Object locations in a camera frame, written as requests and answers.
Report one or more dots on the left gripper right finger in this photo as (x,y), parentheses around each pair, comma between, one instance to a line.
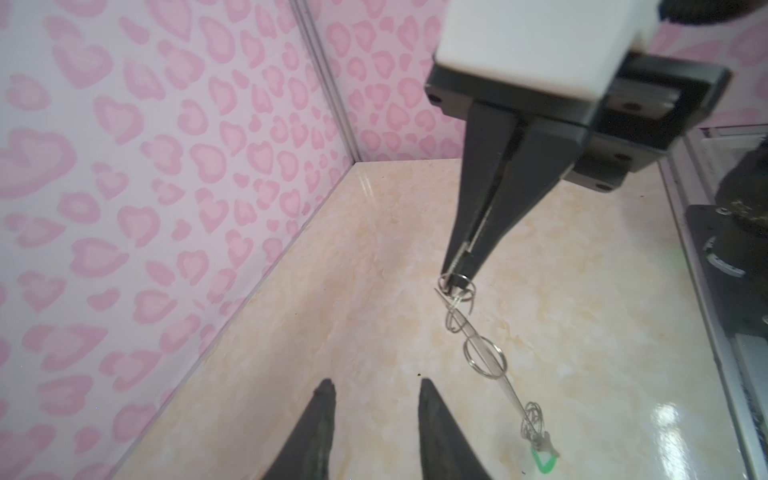
(444,451)

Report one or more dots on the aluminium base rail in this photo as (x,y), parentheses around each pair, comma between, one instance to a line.
(734,314)

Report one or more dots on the metal key holder plate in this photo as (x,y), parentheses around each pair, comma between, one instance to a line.
(457,294)

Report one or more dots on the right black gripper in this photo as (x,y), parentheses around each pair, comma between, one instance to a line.
(510,162)

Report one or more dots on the key with green tag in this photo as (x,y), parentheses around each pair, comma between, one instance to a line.
(545,460)

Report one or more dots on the right corner aluminium post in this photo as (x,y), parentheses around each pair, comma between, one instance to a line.
(305,21)

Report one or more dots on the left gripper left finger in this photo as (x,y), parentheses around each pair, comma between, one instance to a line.
(306,452)

